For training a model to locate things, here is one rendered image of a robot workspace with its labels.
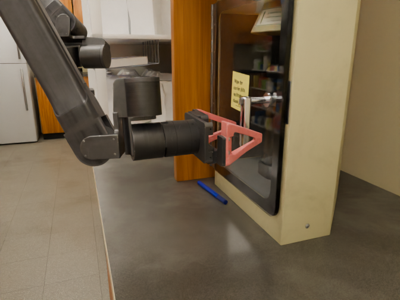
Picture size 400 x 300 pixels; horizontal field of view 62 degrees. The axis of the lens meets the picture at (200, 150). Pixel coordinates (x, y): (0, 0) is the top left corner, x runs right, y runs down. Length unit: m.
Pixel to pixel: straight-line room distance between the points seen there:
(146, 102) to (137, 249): 0.27
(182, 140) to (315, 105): 0.23
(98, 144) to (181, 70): 0.42
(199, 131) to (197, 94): 0.37
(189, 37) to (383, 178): 0.63
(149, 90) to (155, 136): 0.07
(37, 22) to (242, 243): 0.49
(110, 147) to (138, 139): 0.04
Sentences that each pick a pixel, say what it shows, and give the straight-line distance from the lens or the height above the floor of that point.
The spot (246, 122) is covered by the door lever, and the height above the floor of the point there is 1.16.
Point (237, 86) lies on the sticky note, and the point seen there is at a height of 1.21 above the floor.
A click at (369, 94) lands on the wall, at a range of 1.04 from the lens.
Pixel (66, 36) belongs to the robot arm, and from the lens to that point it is 0.90.
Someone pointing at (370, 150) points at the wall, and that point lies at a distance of 1.05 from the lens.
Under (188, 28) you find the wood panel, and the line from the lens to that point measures 0.87.
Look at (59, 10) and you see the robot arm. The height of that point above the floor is 1.38.
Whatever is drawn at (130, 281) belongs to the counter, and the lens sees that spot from 0.57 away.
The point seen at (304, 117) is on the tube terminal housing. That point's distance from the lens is 0.58.
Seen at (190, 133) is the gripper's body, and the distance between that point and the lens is 0.52.
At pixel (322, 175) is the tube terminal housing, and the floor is 1.07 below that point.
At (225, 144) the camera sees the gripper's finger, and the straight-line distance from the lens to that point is 0.50.
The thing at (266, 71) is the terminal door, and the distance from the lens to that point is 0.60.
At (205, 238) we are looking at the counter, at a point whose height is 0.94.
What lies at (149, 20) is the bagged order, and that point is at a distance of 1.78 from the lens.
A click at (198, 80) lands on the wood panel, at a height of 1.21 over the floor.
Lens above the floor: 1.28
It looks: 16 degrees down
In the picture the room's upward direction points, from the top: straight up
